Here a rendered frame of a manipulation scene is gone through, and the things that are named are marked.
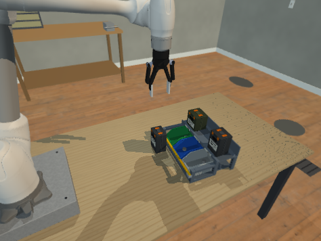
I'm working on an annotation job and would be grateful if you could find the green bin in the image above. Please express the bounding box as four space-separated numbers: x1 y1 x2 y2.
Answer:
167 125 193 146

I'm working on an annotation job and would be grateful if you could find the blue open bin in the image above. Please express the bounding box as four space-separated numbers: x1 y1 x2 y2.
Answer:
173 136 203 159

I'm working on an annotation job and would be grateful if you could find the grey open bin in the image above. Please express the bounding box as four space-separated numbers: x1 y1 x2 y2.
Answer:
182 148 213 176

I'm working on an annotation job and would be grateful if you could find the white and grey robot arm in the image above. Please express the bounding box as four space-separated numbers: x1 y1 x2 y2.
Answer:
0 0 175 224

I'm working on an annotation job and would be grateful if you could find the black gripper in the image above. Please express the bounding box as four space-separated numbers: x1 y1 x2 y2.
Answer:
145 49 175 97

